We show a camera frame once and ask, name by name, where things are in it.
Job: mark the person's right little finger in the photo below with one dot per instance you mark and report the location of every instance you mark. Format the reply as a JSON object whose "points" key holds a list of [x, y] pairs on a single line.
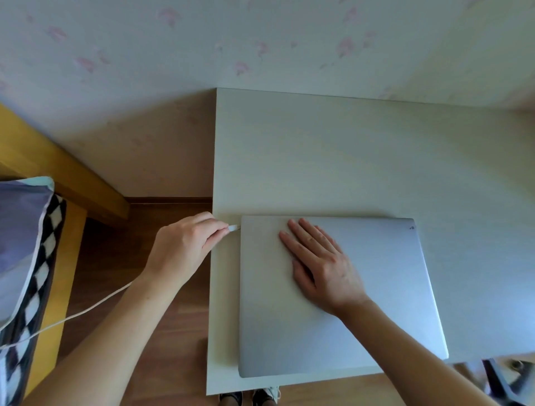
{"points": [[330, 241]]}

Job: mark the person's right forearm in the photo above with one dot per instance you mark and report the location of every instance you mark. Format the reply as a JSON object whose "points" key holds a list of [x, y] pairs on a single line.
{"points": [[409, 355]]}

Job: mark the person's right middle finger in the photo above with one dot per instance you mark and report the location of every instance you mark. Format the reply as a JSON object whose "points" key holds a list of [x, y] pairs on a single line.
{"points": [[307, 237]]}

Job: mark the person's left forearm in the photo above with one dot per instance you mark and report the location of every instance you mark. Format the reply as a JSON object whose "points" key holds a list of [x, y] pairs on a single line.
{"points": [[108, 347]]}

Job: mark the silver laptop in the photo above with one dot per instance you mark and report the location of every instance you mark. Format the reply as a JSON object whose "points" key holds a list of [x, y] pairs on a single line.
{"points": [[376, 301]]}

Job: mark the black white sneaker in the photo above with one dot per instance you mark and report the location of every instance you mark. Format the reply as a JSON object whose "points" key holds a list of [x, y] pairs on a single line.
{"points": [[230, 398], [265, 396]]}

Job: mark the person's left fingers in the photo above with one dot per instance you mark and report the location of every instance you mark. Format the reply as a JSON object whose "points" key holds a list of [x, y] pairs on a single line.
{"points": [[209, 228]]}

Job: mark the person's right hand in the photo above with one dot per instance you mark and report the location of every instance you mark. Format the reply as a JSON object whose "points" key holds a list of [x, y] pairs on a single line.
{"points": [[330, 276]]}

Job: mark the person's left hand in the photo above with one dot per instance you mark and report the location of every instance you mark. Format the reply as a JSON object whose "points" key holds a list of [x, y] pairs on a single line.
{"points": [[179, 246]]}

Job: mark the black chair base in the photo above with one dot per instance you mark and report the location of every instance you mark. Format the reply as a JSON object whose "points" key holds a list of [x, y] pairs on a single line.
{"points": [[505, 385]]}

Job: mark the yellow wooden bed frame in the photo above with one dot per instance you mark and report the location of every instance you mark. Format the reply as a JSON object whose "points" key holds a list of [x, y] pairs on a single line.
{"points": [[62, 175]]}

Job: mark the person's right thumb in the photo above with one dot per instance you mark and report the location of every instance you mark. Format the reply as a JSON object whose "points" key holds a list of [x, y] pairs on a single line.
{"points": [[303, 279]]}

